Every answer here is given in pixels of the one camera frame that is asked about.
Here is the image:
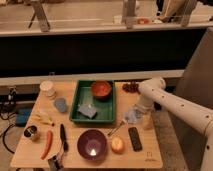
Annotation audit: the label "light blue towel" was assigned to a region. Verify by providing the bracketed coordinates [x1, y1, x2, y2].
[124, 107, 142, 124]

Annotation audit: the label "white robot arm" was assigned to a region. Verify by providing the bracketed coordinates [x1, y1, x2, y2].
[136, 77, 213, 171]

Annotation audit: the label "green plastic tray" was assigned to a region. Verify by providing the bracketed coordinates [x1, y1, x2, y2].
[69, 80, 116, 124]

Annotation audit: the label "black remote control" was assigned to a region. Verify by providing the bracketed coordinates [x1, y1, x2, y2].
[128, 127, 142, 151]

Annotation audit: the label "red-orange bowl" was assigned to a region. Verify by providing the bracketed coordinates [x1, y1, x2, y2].
[91, 81, 112, 99]

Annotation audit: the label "blue sponge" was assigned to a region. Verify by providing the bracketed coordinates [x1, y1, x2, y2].
[78, 104, 97, 119]

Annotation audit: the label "purple bowl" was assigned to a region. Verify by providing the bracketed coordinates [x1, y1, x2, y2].
[77, 129, 107, 161]

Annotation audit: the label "light blue cup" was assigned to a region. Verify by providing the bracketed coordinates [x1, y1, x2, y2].
[54, 98, 67, 113]

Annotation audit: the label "red chili pepper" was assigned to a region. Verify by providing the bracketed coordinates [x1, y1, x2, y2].
[41, 130, 53, 160]

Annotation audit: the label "wooden table board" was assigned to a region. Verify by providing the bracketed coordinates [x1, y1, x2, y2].
[10, 81, 164, 169]

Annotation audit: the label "white stacked cups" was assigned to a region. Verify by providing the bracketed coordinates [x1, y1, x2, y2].
[40, 81, 55, 99]

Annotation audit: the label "yellow banana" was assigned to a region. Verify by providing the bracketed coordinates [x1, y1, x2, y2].
[35, 113, 54, 126]

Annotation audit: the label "metal can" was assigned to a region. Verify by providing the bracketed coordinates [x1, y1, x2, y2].
[24, 125, 40, 141]

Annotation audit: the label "blue box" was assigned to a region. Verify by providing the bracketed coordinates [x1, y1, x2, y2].
[15, 108, 32, 127]

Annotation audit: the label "black handled knife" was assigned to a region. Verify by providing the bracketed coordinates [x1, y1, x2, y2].
[60, 124, 69, 152]

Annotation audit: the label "black cable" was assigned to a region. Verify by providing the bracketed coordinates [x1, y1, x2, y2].
[0, 99, 18, 155]

